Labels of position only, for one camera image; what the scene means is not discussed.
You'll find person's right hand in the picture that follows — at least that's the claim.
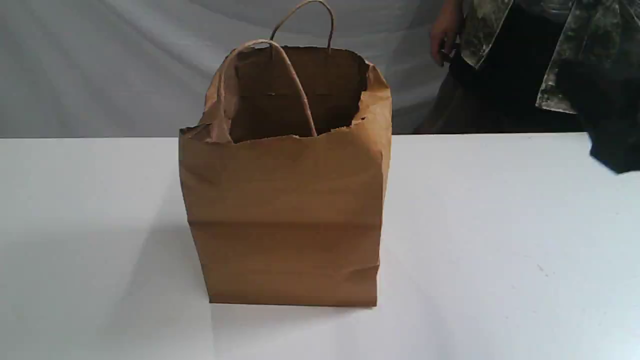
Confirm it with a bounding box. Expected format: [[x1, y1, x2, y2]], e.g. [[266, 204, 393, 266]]
[[430, 0, 464, 68]]

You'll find brown paper bag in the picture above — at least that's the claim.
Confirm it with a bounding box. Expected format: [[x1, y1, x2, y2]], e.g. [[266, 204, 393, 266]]
[[178, 5, 393, 308]]

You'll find camouflage jacket person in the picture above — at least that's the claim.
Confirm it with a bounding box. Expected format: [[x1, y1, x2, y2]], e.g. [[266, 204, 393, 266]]
[[414, 0, 640, 174]]

